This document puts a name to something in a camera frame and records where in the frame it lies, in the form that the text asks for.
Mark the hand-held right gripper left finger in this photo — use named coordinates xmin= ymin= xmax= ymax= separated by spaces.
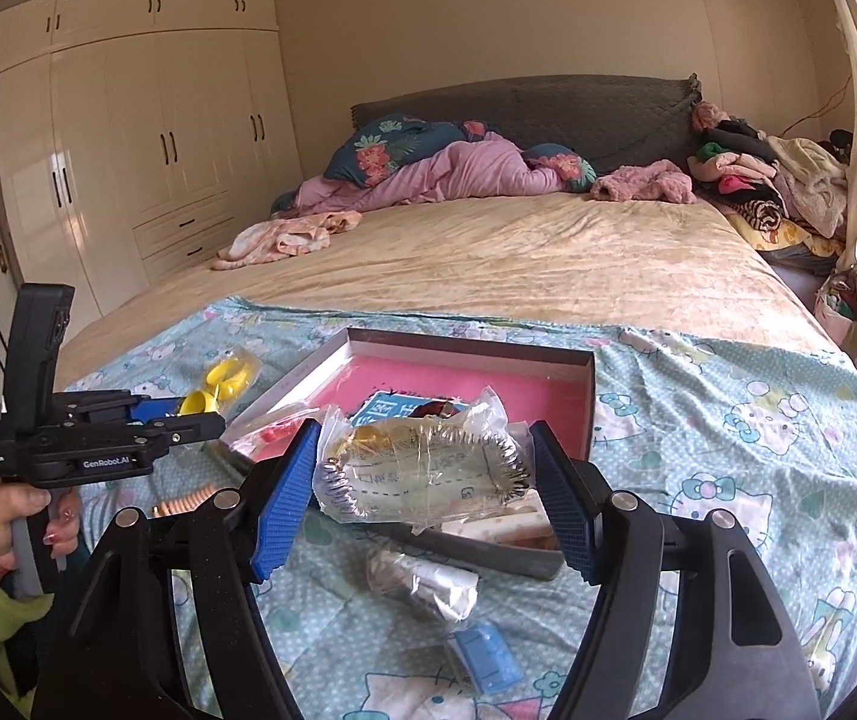
xmin=29 ymin=418 xmax=325 ymax=720

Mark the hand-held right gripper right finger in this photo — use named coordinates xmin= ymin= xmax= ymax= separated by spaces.
xmin=528 ymin=420 xmax=823 ymax=720

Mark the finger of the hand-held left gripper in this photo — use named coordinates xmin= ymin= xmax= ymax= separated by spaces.
xmin=128 ymin=411 xmax=226 ymax=458
xmin=61 ymin=390 xmax=184 ymax=425

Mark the cream cloud hair claw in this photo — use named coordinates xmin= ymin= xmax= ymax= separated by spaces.
xmin=439 ymin=499 xmax=561 ymax=550

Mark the clear packet of red earrings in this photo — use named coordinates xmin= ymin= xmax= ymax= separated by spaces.
xmin=229 ymin=405 xmax=322 ymax=460

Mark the yellow hair clip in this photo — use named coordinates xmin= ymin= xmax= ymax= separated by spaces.
xmin=179 ymin=358 xmax=260 ymax=417

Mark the grey cardboard box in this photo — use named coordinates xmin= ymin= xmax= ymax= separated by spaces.
xmin=220 ymin=326 xmax=596 ymax=580

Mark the clear packet with silver comb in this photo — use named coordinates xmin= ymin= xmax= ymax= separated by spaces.
xmin=312 ymin=386 xmax=536 ymax=530

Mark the brown strap wristwatch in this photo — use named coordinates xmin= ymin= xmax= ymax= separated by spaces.
xmin=406 ymin=399 xmax=469 ymax=422

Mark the pink book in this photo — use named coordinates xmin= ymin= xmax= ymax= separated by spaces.
xmin=278 ymin=349 xmax=587 ymax=451

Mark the light blue cartoon blanket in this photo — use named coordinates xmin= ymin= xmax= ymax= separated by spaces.
xmin=72 ymin=296 xmax=857 ymax=720

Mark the crumpled clear plastic bag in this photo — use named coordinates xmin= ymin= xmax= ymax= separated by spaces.
xmin=364 ymin=547 xmax=479 ymax=625

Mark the small blue plastic box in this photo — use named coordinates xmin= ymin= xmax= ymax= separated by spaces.
xmin=447 ymin=622 xmax=511 ymax=695

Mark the cream pink garment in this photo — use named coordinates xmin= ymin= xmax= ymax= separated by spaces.
xmin=211 ymin=210 xmax=364 ymax=272

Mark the beige bed sheet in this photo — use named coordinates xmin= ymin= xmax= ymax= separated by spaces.
xmin=61 ymin=191 xmax=842 ymax=361

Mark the cream wardrobe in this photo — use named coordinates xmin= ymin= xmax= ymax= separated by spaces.
xmin=0 ymin=0 xmax=305 ymax=316

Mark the pink fluffy garment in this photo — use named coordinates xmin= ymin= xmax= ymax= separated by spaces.
xmin=592 ymin=160 xmax=698 ymax=205

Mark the small dark floral pillow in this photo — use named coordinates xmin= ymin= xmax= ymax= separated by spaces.
xmin=522 ymin=142 xmax=596 ymax=192

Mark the pink quilt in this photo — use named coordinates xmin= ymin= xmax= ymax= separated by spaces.
xmin=271 ymin=131 xmax=566 ymax=217

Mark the large dark floral pillow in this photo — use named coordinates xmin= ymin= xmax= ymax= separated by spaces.
xmin=323 ymin=114 xmax=475 ymax=187

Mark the pile of mixed clothes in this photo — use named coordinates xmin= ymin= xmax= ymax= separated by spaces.
xmin=687 ymin=101 xmax=851 ymax=276

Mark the grey padded headboard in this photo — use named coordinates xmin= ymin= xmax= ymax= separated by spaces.
xmin=349 ymin=73 xmax=703 ymax=175

